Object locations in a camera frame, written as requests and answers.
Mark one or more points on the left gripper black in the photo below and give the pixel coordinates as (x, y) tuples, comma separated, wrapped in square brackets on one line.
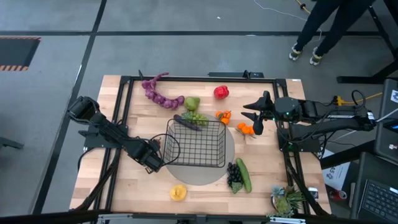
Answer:
[(146, 154)]

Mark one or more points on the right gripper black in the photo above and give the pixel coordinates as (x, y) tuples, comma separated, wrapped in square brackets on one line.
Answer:
[(267, 109)]

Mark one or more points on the red bell pepper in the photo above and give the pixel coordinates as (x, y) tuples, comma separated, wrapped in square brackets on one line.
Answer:
[(221, 92)]

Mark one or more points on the yellow bell pepper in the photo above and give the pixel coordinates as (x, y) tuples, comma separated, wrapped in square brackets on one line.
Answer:
[(178, 192)]

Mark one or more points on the green grape bunch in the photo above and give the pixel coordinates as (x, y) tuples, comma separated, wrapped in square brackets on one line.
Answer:
[(199, 119)]

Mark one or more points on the purple garlic braid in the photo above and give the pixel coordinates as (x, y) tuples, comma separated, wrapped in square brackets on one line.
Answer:
[(160, 99)]

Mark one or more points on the green bell pepper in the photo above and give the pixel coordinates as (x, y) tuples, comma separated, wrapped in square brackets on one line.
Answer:
[(191, 103)]

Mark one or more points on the green cucumber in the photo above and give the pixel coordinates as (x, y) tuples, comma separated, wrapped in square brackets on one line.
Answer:
[(244, 174)]

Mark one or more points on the black grape bunch with leaf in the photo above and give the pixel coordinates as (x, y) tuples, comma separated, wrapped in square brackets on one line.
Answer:
[(234, 174)]

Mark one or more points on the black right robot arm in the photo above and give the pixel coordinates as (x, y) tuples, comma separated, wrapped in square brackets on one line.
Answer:
[(326, 116)]

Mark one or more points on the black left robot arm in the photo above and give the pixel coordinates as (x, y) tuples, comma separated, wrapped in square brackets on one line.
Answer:
[(109, 130)]

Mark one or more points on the round grey placemat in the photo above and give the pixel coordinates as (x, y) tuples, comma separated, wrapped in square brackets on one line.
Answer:
[(199, 177)]

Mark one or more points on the succulent plant in dark pot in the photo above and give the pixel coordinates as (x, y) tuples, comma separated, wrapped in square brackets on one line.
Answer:
[(283, 203)]

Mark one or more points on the small white black device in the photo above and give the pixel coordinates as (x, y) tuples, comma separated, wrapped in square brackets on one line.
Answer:
[(313, 191)]

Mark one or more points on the person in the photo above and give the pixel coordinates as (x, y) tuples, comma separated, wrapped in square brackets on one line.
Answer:
[(314, 25)]

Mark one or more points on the white paper sheet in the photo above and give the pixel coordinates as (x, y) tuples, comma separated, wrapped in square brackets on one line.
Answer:
[(337, 175)]

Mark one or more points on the red drink can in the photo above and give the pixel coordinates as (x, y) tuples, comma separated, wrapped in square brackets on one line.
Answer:
[(339, 194)]

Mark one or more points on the black monitor with sticker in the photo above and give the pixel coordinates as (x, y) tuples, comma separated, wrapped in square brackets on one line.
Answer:
[(385, 137)]

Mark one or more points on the grey furniture foot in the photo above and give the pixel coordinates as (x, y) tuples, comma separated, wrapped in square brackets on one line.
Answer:
[(9, 143)]

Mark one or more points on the black laptop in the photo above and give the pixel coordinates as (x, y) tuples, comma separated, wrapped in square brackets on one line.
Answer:
[(379, 199)]

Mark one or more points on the black hatch with hazard stripes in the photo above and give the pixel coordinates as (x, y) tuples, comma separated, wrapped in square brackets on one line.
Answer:
[(15, 51)]

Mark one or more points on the black bar bracket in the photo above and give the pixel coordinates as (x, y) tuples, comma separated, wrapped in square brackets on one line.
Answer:
[(236, 74)]

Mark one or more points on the black aluminium table frame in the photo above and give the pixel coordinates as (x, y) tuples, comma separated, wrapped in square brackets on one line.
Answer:
[(186, 79)]

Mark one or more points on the black desk frame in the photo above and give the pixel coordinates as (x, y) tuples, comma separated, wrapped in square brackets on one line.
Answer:
[(357, 79)]

